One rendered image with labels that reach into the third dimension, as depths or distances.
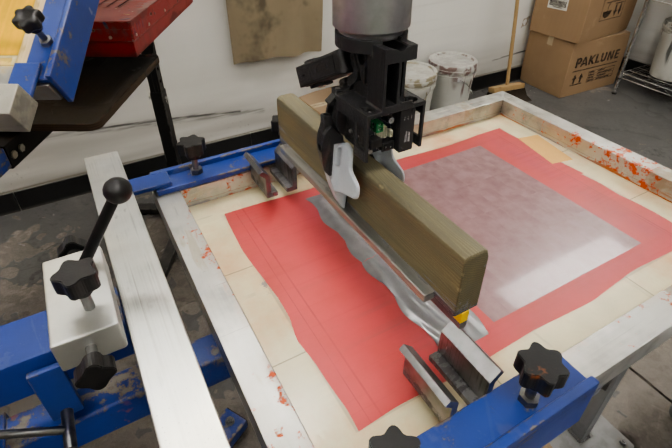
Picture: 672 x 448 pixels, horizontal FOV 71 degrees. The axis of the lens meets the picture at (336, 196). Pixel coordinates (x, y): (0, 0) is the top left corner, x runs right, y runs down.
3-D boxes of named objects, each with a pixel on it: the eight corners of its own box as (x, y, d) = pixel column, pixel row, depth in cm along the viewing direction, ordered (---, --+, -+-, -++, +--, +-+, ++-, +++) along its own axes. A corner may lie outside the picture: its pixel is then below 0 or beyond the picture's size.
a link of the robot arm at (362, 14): (317, -22, 44) (388, -30, 48) (318, 28, 47) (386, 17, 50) (359, -6, 39) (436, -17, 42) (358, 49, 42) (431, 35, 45)
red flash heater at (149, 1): (70, 3, 170) (59, -33, 163) (198, 3, 169) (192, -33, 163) (-41, 63, 120) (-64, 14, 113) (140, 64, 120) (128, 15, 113)
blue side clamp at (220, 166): (314, 161, 93) (313, 129, 89) (326, 173, 89) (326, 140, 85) (158, 206, 81) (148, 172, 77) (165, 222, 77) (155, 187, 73)
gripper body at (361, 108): (362, 170, 48) (366, 51, 41) (321, 135, 54) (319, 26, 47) (422, 151, 51) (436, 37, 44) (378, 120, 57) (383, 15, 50)
